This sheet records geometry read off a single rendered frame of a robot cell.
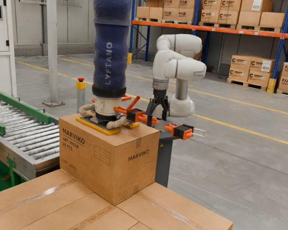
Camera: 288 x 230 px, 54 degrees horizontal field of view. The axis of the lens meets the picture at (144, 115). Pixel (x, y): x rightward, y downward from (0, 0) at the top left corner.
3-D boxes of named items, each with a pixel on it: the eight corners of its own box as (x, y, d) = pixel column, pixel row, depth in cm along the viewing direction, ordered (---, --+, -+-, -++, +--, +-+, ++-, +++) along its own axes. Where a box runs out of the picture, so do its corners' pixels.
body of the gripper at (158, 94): (159, 86, 165) (157, 101, 168) (150, 87, 159) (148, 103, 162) (169, 89, 161) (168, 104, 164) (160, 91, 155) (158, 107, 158)
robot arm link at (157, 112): (148, 114, 259) (148, 91, 252) (168, 115, 258) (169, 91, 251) (146, 120, 243) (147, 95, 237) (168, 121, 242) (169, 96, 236)
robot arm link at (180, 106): (168, 108, 259) (192, 109, 257) (168, 121, 247) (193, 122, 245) (173, 29, 206) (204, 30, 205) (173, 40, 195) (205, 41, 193)
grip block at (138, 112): (125, 118, 176) (125, 110, 174) (135, 116, 183) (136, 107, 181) (135, 122, 171) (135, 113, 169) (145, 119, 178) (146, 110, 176)
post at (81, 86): (76, 169, 317) (76, 81, 285) (80, 166, 322) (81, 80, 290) (79, 171, 313) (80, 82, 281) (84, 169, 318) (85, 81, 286)
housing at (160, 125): (154, 128, 164) (154, 121, 162) (161, 126, 169) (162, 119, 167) (163, 133, 160) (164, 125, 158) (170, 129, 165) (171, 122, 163)
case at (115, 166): (59, 167, 212) (58, 117, 199) (101, 152, 240) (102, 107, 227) (112, 205, 174) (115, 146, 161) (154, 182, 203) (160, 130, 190)
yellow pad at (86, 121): (75, 120, 195) (75, 113, 193) (87, 117, 202) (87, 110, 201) (109, 135, 175) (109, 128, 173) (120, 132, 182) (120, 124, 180)
